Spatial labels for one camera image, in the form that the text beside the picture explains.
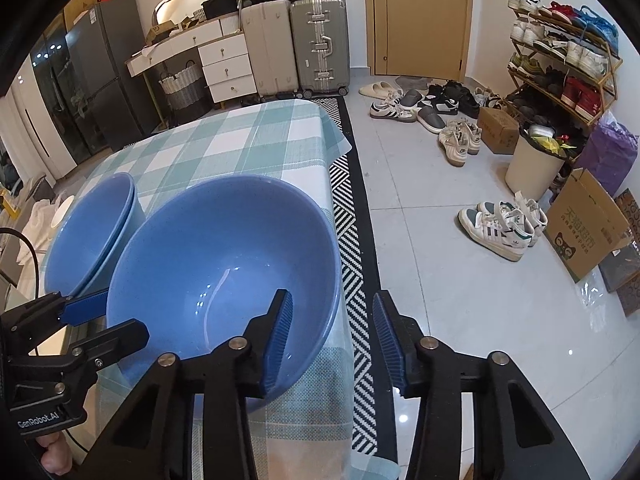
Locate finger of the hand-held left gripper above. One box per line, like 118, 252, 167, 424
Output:
70, 318, 151, 375
0, 291, 110, 356

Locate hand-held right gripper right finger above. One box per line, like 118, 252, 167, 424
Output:
372, 291, 593, 480

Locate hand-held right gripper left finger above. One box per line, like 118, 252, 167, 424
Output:
87, 288, 294, 480

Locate blue bowl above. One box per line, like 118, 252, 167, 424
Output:
106, 174, 343, 413
44, 172, 136, 297
75, 185, 147, 302

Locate person's left hand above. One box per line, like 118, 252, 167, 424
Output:
39, 432, 72, 477

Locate black white striped rug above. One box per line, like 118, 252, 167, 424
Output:
312, 95, 401, 461

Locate white plastic bag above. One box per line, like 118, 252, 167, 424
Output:
17, 200, 57, 266

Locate small white bowl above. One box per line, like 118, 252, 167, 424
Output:
52, 195, 77, 228

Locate green white high-top sneaker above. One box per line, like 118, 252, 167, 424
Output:
458, 207, 533, 262
477, 191, 549, 241

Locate black glass cabinet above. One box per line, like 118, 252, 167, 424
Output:
30, 25, 93, 171

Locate white gum-sole sneaker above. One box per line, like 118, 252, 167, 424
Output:
439, 125, 468, 167
457, 119, 483, 156

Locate teal checked tablecloth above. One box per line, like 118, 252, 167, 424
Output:
42, 99, 401, 480

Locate beige trash bin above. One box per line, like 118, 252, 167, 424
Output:
505, 125, 568, 202

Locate large printed cardboard box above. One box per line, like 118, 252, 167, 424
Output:
544, 167, 636, 283

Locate grey refrigerator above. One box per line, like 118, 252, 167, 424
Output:
65, 0, 161, 156

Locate white black-striped sneaker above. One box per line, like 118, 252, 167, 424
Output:
370, 95, 417, 123

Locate woven laundry basket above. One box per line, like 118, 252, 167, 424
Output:
159, 60, 208, 113

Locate small brown cardboard box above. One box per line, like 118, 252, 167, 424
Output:
477, 106, 521, 155

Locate dotted brown flat box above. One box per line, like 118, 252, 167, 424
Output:
599, 190, 640, 318

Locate black shoes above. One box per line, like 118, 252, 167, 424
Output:
425, 80, 482, 118

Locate beige slippers pair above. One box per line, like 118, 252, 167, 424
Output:
359, 80, 401, 101

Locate white dresser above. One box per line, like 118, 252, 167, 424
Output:
125, 12, 258, 107

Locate purple bag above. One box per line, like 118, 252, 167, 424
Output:
575, 110, 640, 197

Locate beige suitcase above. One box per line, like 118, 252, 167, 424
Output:
239, 0, 301, 102

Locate silver suitcase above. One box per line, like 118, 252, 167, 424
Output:
290, 0, 351, 98

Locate oval mirror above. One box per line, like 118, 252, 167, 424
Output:
151, 0, 211, 26

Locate wooden door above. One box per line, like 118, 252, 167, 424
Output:
362, 0, 473, 81

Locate wooden shoe rack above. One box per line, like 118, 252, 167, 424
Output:
507, 0, 621, 131

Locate black cable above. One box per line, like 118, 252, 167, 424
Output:
0, 227, 43, 356

